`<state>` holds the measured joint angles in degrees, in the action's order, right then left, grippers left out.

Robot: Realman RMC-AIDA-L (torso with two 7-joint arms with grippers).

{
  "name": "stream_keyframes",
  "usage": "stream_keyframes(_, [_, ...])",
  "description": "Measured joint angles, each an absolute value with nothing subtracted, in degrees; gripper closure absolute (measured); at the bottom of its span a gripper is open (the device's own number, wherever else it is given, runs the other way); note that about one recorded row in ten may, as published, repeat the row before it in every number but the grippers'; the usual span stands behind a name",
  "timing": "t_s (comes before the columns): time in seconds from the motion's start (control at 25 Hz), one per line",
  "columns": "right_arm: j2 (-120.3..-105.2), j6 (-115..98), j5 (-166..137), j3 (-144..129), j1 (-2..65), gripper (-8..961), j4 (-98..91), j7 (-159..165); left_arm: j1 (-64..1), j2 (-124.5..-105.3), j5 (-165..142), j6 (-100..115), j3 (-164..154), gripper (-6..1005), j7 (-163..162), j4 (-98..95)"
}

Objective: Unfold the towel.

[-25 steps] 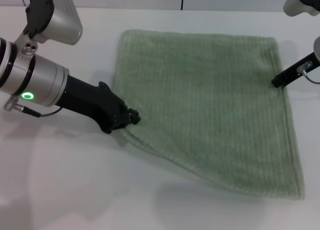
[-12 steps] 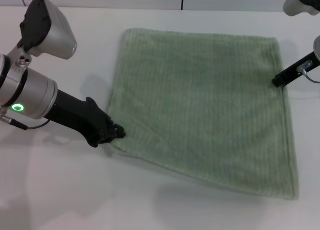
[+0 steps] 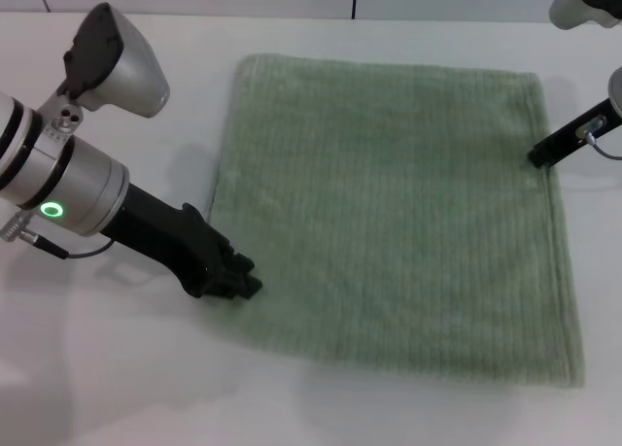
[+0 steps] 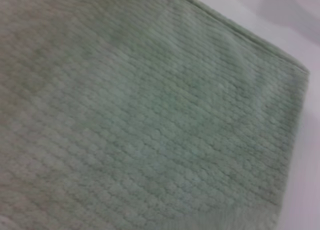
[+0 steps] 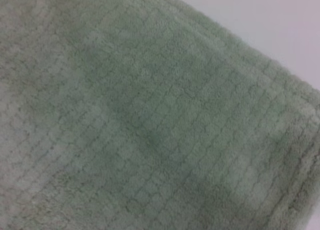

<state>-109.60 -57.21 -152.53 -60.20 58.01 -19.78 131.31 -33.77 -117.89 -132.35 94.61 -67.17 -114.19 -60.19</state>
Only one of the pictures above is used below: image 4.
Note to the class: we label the pale green ribbed towel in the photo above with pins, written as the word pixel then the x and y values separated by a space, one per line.
pixel 150 119

